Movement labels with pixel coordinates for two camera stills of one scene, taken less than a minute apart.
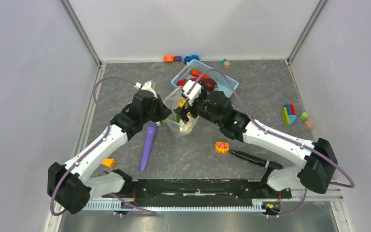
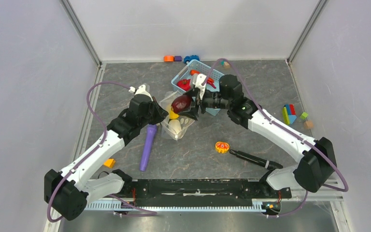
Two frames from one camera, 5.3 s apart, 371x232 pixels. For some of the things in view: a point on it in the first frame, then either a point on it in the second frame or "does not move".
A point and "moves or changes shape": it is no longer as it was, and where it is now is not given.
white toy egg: [187, 127] → [175, 125]
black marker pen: [266, 163] does not move
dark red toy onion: [209, 84] moves or changes shape
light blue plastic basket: [222, 84] does not move
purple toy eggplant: [151, 133] does not move
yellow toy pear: [181, 103] moves or changes shape
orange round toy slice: [221, 147] does not move
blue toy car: [187, 59] does not move
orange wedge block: [109, 163] does not move
